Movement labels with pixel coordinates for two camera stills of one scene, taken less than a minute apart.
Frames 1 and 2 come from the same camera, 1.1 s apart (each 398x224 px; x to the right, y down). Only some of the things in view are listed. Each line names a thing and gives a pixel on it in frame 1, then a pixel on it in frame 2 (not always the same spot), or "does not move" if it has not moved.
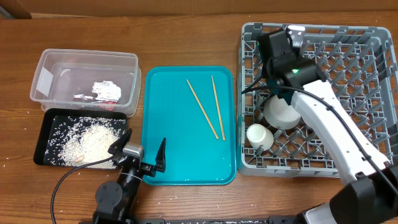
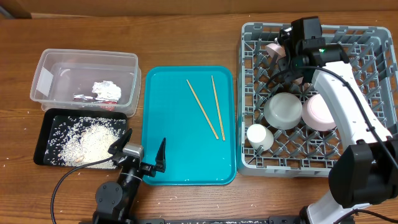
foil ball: (107, 91) does not move
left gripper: (150, 169) does not move
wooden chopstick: (222, 126) does not move
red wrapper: (84, 98) to (106, 105)
